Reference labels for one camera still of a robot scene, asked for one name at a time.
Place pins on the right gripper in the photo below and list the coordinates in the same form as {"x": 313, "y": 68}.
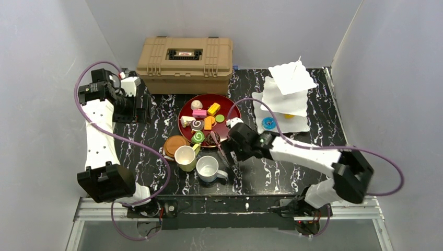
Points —
{"x": 229, "y": 146}

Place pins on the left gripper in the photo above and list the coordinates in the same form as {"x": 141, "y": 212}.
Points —
{"x": 143, "y": 105}

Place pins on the pink handled metal tongs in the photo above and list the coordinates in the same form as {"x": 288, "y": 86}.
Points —
{"x": 226, "y": 151}

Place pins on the white grey mug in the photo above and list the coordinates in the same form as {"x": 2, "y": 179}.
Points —
{"x": 207, "y": 168}

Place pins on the orange toy cake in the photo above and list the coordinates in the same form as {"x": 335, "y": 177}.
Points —
{"x": 208, "y": 125}

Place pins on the wooden coaster stack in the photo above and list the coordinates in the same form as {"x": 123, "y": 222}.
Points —
{"x": 171, "y": 145}

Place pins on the yellow green mug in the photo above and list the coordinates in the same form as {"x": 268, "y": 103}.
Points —
{"x": 185, "y": 157}

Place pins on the blue toy donut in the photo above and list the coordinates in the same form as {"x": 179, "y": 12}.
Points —
{"x": 268, "y": 123}

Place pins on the tan plastic toolbox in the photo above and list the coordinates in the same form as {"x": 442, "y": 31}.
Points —
{"x": 173, "y": 65}

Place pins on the yellow triangle cake slice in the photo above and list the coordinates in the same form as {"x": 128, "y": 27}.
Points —
{"x": 288, "y": 116}

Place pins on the white tiered cake stand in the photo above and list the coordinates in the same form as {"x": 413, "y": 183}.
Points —
{"x": 285, "y": 92}

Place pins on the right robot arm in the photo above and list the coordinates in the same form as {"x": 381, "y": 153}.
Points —
{"x": 348, "y": 172}

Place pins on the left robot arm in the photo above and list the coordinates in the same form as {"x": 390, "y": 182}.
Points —
{"x": 104, "y": 178}

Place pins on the chocolate toy donut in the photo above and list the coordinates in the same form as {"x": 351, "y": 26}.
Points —
{"x": 212, "y": 139}

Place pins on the green swirl roll cake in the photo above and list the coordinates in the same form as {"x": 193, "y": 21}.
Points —
{"x": 198, "y": 137}

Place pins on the green toy macaron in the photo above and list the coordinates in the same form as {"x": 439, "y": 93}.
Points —
{"x": 220, "y": 118}

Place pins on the orange round toy biscuit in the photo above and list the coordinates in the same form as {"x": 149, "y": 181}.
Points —
{"x": 211, "y": 118}

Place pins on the brown swirl roll cake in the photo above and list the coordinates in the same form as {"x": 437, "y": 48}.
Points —
{"x": 197, "y": 125}

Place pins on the white toy cake slice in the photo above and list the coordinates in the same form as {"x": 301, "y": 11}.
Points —
{"x": 186, "y": 121}

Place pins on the yellow toy cake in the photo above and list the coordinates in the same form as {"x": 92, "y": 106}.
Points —
{"x": 213, "y": 109}

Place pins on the pink toy cake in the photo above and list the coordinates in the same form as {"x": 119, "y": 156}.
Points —
{"x": 199, "y": 113}

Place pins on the white round toy mochi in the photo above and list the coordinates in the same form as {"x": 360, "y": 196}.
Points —
{"x": 196, "y": 104}

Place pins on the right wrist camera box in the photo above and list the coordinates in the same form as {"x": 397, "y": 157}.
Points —
{"x": 232, "y": 122}

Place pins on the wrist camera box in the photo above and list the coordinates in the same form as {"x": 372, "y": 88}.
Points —
{"x": 232, "y": 122}
{"x": 128, "y": 85}

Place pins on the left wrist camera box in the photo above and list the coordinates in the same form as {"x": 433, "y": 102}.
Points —
{"x": 128, "y": 85}

